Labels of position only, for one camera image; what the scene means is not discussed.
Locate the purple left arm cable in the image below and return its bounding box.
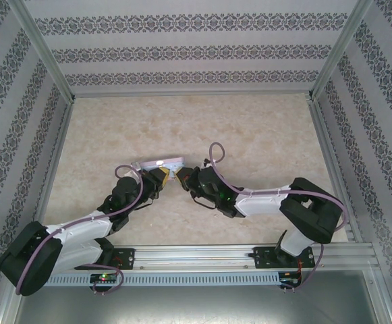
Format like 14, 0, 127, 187
13, 164, 145, 297

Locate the aluminium side rail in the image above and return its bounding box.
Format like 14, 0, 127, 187
310, 99, 362, 243

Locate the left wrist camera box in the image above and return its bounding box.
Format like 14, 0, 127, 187
130, 161, 146, 177

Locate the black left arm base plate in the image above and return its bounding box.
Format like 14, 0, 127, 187
76, 248, 136, 271

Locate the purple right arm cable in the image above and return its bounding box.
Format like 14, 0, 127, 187
208, 142, 348, 292

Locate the grey metal panel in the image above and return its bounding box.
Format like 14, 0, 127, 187
0, 265, 392, 324

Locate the aluminium corner post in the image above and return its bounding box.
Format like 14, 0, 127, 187
308, 0, 374, 101
8, 0, 77, 104

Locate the thin black right gripper cable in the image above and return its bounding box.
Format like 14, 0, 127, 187
192, 196, 217, 211

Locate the slotted grey cable duct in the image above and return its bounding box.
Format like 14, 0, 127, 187
43, 272, 281, 286

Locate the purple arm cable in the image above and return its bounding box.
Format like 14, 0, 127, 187
208, 142, 348, 292
13, 164, 145, 297

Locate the light blue cartoon pouch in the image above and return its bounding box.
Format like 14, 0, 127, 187
138, 155, 186, 182

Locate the aluminium mounting rail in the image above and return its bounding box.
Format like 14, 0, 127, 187
11, 242, 379, 271

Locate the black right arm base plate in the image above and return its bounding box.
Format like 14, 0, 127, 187
253, 246, 316, 269

